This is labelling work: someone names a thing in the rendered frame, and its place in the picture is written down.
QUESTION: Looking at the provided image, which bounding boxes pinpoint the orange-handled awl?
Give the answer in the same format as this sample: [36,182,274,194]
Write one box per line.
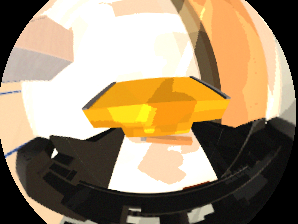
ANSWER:
[140,135,193,145]

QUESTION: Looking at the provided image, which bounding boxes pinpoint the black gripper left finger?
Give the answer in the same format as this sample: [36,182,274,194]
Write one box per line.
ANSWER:
[48,127,126,189]

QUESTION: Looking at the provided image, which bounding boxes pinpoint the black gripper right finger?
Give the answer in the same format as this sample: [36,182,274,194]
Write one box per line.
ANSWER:
[192,117,267,179]

